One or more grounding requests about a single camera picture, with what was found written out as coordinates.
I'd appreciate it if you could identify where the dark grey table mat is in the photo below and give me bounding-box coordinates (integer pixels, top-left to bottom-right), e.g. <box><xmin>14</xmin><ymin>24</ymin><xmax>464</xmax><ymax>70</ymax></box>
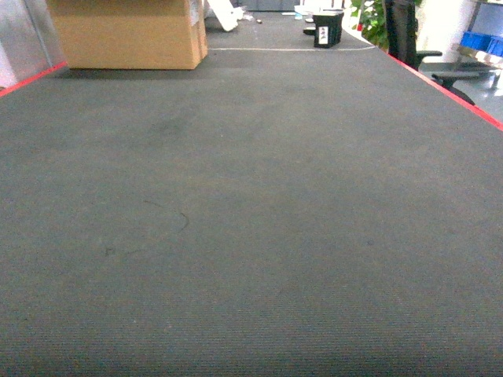
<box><xmin>0</xmin><ymin>11</ymin><xmax>503</xmax><ymax>377</ymax></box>

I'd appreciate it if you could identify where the black box with label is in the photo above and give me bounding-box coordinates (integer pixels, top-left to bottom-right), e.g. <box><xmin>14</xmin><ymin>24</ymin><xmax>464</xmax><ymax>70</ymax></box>
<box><xmin>313</xmin><ymin>11</ymin><xmax>344</xmax><ymax>49</ymax></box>

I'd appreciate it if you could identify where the large cardboard box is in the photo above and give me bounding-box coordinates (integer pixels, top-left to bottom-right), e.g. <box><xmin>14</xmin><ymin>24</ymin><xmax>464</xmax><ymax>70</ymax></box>
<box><xmin>46</xmin><ymin>0</ymin><xmax>207</xmax><ymax>70</ymax></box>

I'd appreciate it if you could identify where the green potted plant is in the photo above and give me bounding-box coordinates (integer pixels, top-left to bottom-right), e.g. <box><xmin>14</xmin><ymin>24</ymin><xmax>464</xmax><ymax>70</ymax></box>
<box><xmin>350</xmin><ymin>0</ymin><xmax>388</xmax><ymax>51</ymax></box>

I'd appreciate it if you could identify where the black office chair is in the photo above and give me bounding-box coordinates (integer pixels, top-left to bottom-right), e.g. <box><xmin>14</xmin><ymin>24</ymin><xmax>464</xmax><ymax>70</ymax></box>
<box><xmin>383</xmin><ymin>0</ymin><xmax>481</xmax><ymax>106</ymax></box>

